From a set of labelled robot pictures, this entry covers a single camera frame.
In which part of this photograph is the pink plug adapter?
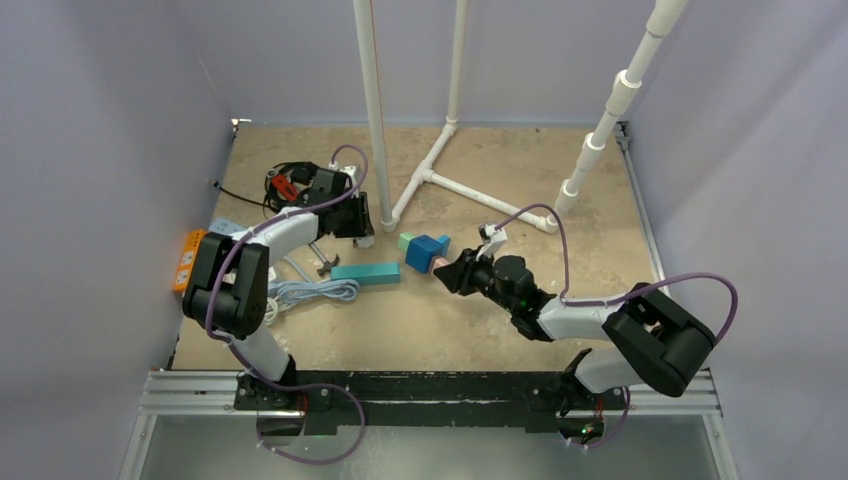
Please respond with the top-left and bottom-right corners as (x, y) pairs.
(430, 257), (450, 273)

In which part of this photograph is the blue cube socket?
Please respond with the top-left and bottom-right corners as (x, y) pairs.
(404, 235), (444, 274)

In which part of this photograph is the white plug adapter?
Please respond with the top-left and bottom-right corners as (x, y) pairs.
(353, 236), (375, 249)

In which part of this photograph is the light blue plug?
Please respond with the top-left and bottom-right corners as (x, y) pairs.
(437, 235), (451, 257)

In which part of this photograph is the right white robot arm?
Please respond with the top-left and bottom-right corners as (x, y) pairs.
(432, 249), (718, 407)

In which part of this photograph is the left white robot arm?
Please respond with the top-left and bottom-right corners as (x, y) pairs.
(182, 167), (374, 409)

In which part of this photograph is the green plug adapter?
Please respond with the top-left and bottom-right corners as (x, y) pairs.
(397, 232), (416, 253)

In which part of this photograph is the small claw hammer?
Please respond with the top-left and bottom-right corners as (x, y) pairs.
(309, 242), (340, 278)

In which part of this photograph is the teal rectangular box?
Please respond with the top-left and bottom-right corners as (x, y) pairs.
(330, 262), (401, 286)

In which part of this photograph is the light blue power strip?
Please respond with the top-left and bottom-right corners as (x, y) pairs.
(209, 217), (245, 235)

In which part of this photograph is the orange power strip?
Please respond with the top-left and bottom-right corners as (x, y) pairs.
(172, 229), (207, 293)

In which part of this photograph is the black coiled cable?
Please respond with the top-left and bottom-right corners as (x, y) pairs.
(208, 161), (332, 217)

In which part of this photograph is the light blue coiled cord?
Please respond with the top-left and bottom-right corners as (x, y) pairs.
(271, 254), (361, 307)

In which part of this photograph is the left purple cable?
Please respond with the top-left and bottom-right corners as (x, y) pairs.
(203, 144), (371, 467)

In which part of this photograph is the purple cable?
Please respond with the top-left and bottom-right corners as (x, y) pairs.
(203, 144), (371, 467)
(486, 202), (739, 452)

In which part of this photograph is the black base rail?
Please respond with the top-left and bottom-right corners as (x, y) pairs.
(234, 370), (625, 435)

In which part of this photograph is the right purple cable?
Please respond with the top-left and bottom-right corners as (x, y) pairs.
(486, 202), (739, 452)

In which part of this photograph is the white PVC pipe frame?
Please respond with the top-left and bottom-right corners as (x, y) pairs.
(352, 0), (690, 234)

